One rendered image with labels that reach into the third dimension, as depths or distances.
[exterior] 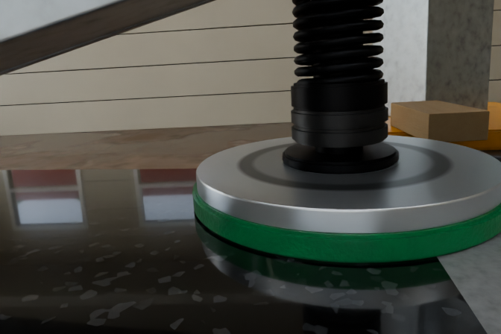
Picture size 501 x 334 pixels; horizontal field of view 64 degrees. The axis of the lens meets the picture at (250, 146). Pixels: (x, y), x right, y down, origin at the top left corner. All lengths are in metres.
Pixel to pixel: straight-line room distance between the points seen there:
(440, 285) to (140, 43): 6.51
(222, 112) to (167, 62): 1.15
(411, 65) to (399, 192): 0.77
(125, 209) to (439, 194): 0.21
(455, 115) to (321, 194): 0.54
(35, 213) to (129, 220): 0.08
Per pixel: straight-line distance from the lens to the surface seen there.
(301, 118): 0.28
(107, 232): 0.28
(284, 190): 0.24
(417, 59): 0.98
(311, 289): 0.19
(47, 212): 0.34
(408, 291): 0.20
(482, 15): 1.08
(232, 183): 0.26
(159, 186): 0.36
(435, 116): 0.74
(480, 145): 0.89
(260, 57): 6.30
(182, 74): 6.46
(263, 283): 0.20
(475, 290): 0.21
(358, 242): 0.21
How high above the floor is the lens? 0.93
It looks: 11 degrees down
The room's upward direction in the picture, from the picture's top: 3 degrees counter-clockwise
